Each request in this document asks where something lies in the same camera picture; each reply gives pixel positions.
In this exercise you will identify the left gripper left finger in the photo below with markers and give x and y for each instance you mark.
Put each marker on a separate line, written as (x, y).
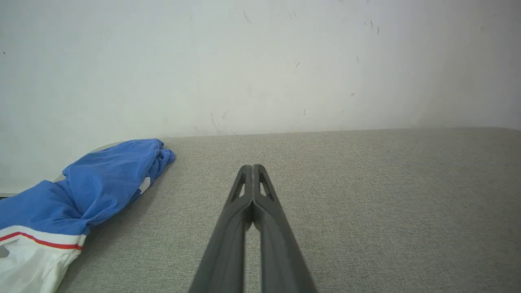
(226, 252)

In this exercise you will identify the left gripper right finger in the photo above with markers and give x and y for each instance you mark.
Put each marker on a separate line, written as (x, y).
(281, 252)

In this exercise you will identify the grey fabric sofa seat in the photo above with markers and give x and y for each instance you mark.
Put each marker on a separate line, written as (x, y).
(386, 211)

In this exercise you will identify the blue and white jersey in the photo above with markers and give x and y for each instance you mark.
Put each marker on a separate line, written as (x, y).
(97, 183)

